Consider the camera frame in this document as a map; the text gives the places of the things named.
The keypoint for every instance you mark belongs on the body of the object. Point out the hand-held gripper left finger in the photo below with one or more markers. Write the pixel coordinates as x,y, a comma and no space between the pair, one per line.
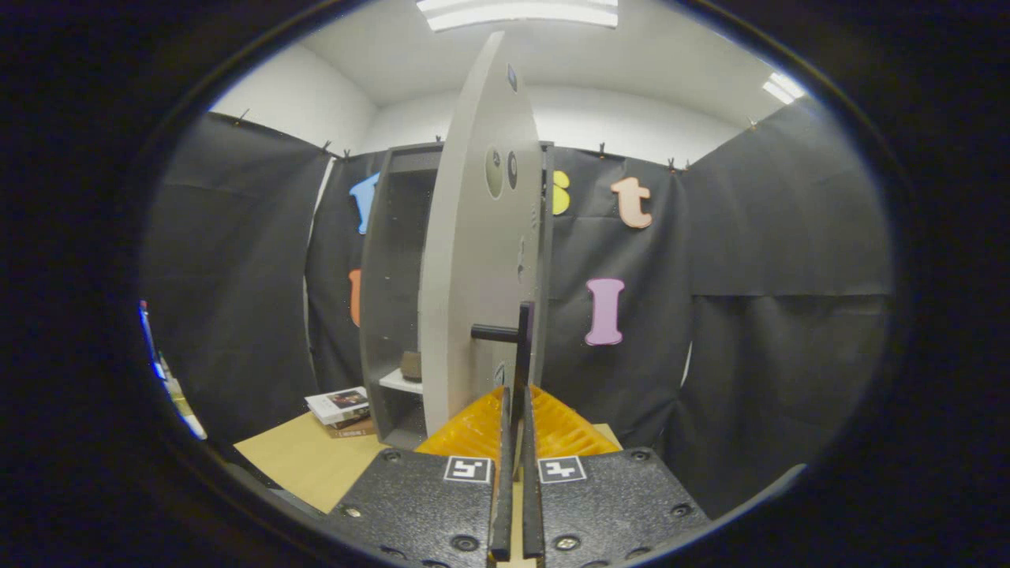
503,489

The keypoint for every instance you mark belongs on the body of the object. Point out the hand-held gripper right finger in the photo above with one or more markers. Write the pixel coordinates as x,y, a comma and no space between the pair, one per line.
533,505

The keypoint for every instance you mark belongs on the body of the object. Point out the brown fuzzy shoe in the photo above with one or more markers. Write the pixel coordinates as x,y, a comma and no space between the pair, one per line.
411,367

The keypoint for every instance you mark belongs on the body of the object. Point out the grey shoe cabinet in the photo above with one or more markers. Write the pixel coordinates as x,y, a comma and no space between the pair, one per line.
390,276

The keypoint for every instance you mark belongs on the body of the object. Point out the brown book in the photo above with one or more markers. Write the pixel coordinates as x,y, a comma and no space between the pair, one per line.
355,430

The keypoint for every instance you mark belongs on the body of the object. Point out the white book with photo cover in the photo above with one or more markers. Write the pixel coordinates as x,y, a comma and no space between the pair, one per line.
339,402

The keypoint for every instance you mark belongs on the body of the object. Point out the black backdrop cloth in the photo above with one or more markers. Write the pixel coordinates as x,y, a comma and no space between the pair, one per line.
750,237

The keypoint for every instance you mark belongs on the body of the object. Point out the long ceiling light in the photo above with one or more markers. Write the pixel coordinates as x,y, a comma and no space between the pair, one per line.
513,12

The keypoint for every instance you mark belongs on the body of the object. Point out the small ceiling light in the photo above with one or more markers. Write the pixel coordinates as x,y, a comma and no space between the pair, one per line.
783,88

